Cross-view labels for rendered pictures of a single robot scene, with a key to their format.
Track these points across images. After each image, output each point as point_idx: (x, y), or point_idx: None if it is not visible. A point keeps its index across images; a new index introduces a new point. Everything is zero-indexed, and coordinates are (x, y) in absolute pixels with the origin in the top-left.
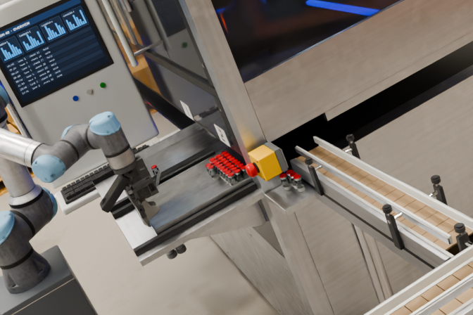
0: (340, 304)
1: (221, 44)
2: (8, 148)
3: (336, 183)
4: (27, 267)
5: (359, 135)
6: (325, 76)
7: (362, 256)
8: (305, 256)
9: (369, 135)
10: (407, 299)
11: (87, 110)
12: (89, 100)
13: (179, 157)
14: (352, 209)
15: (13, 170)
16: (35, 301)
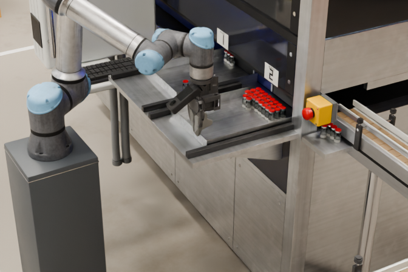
0: (312, 244)
1: (323, 3)
2: (115, 33)
3: (378, 145)
4: (59, 140)
5: (380, 108)
6: (380, 54)
7: (343, 208)
8: (306, 197)
9: (388, 111)
10: None
11: (105, 4)
12: None
13: None
14: (391, 169)
15: (74, 48)
16: (61, 173)
